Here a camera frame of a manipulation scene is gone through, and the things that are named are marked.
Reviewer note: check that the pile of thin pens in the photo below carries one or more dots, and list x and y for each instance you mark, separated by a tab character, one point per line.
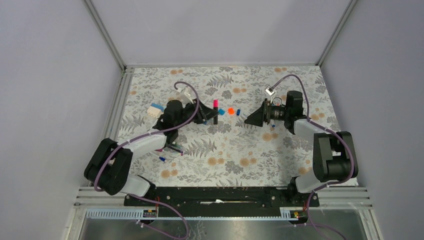
172	149

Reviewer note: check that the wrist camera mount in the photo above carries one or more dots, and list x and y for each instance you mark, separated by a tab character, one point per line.
271	93
185	97

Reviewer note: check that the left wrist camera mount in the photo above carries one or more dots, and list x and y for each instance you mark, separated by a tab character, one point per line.
185	97

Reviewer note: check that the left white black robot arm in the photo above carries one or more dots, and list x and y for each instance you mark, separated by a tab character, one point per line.
109	167

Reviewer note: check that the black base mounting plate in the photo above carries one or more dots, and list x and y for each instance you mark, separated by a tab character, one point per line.
226	202

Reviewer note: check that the cream blue toy brick block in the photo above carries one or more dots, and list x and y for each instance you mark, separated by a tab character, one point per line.
155	110

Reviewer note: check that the orange pen cap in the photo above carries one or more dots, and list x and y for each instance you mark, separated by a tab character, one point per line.
231	111

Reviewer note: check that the floral patterned table mat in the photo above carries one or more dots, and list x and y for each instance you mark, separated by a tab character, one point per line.
230	153

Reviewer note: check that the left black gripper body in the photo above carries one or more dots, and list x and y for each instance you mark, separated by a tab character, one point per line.
187	113

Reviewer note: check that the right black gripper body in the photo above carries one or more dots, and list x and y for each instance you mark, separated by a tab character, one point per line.
274	112

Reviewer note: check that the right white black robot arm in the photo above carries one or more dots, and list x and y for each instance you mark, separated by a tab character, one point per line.
333	152

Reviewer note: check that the pink highlighter black body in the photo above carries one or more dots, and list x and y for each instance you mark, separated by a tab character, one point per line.
216	109

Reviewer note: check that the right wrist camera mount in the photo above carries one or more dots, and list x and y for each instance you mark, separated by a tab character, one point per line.
271	93

